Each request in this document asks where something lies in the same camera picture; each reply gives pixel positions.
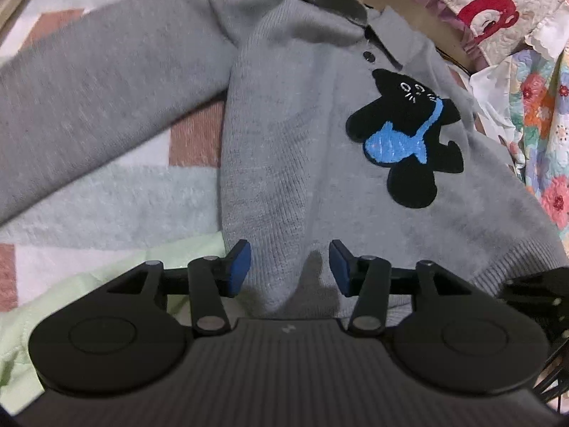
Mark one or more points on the floral patterned fabric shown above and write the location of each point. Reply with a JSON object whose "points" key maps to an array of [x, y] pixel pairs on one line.
{"points": [[524, 106]]}

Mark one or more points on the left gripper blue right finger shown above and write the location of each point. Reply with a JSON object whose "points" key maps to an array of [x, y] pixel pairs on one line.
{"points": [[345, 269]]}

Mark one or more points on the checkered plush blanket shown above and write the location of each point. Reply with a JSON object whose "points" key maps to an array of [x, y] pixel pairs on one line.
{"points": [[133, 173]]}

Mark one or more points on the light green cloth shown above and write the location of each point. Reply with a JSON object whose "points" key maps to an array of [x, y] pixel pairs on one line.
{"points": [[97, 337]]}

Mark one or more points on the grey knit cat sweater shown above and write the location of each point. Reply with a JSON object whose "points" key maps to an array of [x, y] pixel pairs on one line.
{"points": [[289, 120]]}

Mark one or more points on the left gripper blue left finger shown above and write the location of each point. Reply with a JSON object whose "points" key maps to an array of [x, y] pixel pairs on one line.
{"points": [[236, 266]]}

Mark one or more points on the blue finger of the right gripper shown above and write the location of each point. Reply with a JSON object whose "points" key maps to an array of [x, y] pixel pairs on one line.
{"points": [[549, 288]]}

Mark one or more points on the beige mattress edge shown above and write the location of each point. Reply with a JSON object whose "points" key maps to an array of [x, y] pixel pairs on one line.
{"points": [[447, 38]]}

